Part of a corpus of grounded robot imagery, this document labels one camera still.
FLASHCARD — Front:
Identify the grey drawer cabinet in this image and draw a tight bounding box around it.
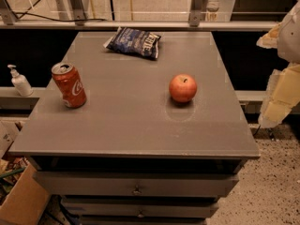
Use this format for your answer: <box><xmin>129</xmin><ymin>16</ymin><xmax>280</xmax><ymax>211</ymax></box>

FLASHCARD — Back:
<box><xmin>10</xmin><ymin>32</ymin><xmax>260</xmax><ymax>225</ymax></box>

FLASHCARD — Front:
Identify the grey drawer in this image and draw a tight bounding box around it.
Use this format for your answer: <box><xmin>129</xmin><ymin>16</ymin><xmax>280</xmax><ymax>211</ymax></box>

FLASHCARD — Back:
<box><xmin>33</xmin><ymin>172</ymin><xmax>238</xmax><ymax>197</ymax></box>
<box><xmin>62</xmin><ymin>199</ymin><xmax>218</xmax><ymax>218</ymax></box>

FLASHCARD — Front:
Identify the grey metal railing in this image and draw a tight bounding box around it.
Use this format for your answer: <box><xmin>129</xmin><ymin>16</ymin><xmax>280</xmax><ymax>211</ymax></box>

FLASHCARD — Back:
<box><xmin>0</xmin><ymin>0</ymin><xmax>300</xmax><ymax>33</ymax></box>

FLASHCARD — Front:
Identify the blue chip bag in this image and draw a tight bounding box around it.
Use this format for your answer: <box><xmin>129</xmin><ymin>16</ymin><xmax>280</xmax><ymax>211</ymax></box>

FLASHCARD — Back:
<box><xmin>103</xmin><ymin>27</ymin><xmax>160</xmax><ymax>60</ymax></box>

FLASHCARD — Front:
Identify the red apple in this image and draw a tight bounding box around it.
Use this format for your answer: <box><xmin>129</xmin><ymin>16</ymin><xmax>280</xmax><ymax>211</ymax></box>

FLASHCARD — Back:
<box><xmin>169</xmin><ymin>74</ymin><xmax>198</xmax><ymax>103</ymax></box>

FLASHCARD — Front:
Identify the white pump bottle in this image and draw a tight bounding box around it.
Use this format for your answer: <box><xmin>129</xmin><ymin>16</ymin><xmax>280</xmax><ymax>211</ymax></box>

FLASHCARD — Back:
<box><xmin>7</xmin><ymin>65</ymin><xmax>33</xmax><ymax>97</ymax></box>

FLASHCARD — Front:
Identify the black cable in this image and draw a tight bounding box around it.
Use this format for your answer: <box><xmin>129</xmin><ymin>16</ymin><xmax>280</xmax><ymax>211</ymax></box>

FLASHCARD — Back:
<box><xmin>12</xmin><ymin>11</ymin><xmax>109</xmax><ymax>23</ymax></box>

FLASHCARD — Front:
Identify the red cola can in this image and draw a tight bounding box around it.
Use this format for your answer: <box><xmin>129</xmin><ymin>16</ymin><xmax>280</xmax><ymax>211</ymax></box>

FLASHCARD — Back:
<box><xmin>52</xmin><ymin>62</ymin><xmax>87</xmax><ymax>109</ymax></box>

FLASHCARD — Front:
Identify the cardboard box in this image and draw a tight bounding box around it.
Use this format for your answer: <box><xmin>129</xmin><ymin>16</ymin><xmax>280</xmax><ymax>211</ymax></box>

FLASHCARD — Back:
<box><xmin>0</xmin><ymin>165</ymin><xmax>51</xmax><ymax>225</ymax></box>

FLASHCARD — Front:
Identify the grey top drawer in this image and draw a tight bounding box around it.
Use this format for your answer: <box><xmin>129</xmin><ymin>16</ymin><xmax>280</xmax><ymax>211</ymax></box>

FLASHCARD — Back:
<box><xmin>33</xmin><ymin>172</ymin><xmax>238</xmax><ymax>197</ymax></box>

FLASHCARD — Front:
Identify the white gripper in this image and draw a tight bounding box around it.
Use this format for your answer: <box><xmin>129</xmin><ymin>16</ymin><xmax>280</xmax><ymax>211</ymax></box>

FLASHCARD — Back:
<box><xmin>256</xmin><ymin>1</ymin><xmax>300</xmax><ymax>128</ymax></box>

